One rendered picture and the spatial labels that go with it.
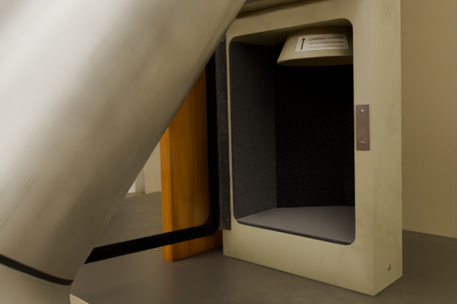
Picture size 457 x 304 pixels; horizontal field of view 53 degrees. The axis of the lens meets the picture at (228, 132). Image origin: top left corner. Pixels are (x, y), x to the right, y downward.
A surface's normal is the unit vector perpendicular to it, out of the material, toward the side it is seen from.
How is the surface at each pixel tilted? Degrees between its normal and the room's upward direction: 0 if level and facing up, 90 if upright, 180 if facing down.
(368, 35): 90
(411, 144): 90
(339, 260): 90
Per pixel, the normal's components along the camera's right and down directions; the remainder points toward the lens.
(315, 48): -0.36, -0.34
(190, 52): 0.86, 0.32
